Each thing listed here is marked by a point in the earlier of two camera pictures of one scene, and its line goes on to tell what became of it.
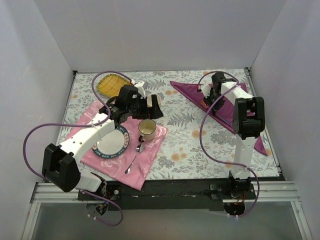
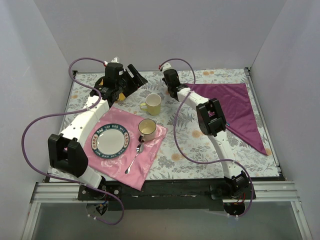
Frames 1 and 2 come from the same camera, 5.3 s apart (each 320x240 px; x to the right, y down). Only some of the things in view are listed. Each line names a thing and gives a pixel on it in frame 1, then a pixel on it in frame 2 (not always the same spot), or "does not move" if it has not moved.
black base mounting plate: x=173 y=195 does not move
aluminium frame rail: x=48 y=192 does not move
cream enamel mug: x=147 y=129 does not move
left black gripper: x=149 y=110 → x=129 y=79
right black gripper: x=215 y=102 → x=169 y=81
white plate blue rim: x=113 y=145 does not move
